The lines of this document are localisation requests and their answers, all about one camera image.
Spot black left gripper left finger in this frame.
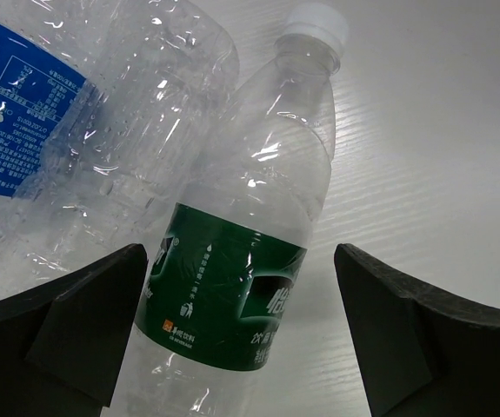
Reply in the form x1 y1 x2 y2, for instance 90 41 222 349
0 244 148 417

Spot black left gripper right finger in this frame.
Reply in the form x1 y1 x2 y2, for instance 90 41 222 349
334 244 500 416

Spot clear bottle green label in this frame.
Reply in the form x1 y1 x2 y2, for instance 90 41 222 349
103 3 349 416

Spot clear unlabelled plastic bottle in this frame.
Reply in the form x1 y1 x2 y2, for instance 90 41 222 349
0 1 239 300

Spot clear bottle blue label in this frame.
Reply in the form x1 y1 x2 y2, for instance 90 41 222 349
0 1 88 210

